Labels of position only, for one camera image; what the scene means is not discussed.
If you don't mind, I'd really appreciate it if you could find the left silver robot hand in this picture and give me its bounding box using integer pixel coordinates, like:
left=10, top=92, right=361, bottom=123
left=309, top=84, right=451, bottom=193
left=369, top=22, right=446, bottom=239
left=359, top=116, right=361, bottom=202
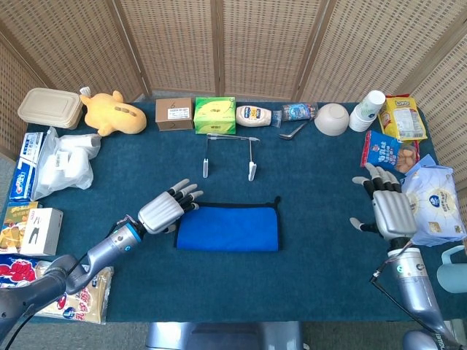
left=137, top=178, right=204, bottom=235

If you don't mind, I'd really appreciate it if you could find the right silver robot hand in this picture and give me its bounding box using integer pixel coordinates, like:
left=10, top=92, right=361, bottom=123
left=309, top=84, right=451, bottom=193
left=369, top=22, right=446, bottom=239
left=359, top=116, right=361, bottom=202
left=349, top=162, right=417, bottom=241

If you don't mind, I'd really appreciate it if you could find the grey and blue cloth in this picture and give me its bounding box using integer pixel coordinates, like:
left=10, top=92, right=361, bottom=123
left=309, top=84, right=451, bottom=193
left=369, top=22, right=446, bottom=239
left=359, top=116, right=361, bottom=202
left=174, top=196, right=282, bottom=252

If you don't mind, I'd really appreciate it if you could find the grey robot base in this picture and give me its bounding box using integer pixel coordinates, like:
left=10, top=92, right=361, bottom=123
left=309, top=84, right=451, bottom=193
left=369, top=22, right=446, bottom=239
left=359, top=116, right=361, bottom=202
left=145, top=320, right=306, bottom=350

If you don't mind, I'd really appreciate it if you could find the large white blue bag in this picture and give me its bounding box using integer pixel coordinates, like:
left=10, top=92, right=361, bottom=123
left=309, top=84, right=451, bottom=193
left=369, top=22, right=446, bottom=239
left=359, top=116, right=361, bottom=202
left=400, top=153, right=467, bottom=247

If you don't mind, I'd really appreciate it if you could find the blue biscuit snack bag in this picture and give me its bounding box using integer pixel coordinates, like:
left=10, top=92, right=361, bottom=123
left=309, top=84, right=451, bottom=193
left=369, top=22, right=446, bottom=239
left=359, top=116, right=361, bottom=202
left=360, top=130, right=420, bottom=175

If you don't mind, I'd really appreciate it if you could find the light blue jug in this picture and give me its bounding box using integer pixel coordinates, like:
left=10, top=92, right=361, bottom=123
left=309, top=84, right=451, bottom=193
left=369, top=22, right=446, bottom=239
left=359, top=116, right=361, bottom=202
left=436, top=246, right=467, bottom=295

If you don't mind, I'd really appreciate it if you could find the brown cardboard box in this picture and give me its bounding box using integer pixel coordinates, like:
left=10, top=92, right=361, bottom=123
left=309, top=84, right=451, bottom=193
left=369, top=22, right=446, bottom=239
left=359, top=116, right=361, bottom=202
left=155, top=96, right=194, bottom=132

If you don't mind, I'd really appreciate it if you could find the yellow Lipo snack bag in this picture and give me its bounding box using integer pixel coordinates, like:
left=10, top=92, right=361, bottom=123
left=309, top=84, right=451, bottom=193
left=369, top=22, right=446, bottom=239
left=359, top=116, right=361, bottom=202
left=377, top=94, right=428, bottom=142

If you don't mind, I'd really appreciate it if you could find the blue carpet table cover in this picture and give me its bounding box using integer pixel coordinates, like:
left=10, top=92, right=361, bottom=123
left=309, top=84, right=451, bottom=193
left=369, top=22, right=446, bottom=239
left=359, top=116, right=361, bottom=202
left=0, top=100, right=455, bottom=324

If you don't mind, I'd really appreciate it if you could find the stack of paper cups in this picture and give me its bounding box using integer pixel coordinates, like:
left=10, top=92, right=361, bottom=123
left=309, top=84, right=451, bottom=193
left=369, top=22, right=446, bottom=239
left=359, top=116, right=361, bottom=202
left=348, top=90, right=387, bottom=133

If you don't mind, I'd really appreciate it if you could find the white plastic bag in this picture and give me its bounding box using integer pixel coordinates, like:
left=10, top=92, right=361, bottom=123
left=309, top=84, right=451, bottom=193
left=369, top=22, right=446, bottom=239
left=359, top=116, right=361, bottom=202
left=32, top=126, right=102, bottom=200

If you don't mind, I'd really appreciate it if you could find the yellow plush toy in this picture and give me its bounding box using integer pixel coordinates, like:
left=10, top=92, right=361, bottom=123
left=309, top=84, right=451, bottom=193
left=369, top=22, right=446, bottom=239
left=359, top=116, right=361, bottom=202
left=79, top=86, right=147, bottom=138

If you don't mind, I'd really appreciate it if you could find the green tissue pack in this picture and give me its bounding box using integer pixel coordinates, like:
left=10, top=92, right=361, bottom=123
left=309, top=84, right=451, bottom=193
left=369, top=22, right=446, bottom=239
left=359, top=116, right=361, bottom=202
left=193, top=96, right=237, bottom=135

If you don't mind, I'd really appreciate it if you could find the beige upturned bowl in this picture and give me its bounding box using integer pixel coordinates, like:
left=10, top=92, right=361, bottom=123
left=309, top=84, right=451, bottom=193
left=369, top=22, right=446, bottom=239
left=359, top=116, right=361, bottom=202
left=314, top=103, right=350, bottom=137

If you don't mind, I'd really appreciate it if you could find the white box black print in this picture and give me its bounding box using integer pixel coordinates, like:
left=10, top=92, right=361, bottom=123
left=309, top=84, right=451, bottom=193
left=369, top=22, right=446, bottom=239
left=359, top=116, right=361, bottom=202
left=20, top=207, right=64, bottom=256

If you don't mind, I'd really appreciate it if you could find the dark ladle spoon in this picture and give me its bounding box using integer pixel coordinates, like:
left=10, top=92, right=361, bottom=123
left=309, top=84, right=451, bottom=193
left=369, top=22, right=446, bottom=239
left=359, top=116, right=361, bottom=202
left=279, top=120, right=309, bottom=141

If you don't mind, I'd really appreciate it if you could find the mayonnaise squeeze bottle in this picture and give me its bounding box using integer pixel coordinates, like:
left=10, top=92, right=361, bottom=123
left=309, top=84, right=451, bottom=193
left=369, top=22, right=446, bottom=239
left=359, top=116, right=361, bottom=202
left=235, top=104, right=274, bottom=128

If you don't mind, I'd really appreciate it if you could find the blue Crest toothpaste box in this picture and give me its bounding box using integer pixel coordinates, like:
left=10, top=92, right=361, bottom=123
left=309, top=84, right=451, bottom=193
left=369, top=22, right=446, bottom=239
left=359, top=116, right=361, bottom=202
left=9, top=157, right=39, bottom=203

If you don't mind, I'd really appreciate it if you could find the clear plastic water bottle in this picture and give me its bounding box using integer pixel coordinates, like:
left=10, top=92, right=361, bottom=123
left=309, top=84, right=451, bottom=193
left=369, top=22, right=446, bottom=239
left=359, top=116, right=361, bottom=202
left=270, top=102, right=319, bottom=129

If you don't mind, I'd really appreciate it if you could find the white blue toothpaste box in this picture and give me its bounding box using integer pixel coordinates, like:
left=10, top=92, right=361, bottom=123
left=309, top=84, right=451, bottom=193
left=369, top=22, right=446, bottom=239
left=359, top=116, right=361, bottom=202
left=18, top=131, right=45, bottom=165

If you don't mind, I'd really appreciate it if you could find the yellow snack box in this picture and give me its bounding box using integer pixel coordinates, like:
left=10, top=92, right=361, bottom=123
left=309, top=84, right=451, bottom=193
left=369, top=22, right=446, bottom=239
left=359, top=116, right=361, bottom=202
left=0, top=201, right=39, bottom=254

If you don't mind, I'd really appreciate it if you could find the beige lidded lunch box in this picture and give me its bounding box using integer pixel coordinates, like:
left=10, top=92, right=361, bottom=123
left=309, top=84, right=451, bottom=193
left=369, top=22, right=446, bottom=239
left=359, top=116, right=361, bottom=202
left=17, top=87, right=84, bottom=131

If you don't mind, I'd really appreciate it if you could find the wicker folding screen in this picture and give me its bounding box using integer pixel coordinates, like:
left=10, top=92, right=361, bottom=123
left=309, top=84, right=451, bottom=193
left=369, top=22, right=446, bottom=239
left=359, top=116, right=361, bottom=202
left=0, top=0, right=467, bottom=219

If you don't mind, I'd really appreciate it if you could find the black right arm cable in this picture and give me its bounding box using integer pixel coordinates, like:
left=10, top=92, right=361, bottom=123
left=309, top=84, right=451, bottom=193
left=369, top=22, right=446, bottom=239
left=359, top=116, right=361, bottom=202
left=368, top=254, right=444, bottom=333

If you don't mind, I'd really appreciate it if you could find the metal wire rack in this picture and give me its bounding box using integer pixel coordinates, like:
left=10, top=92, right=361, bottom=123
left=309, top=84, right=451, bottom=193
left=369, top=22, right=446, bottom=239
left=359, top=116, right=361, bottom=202
left=201, top=133, right=261, bottom=182

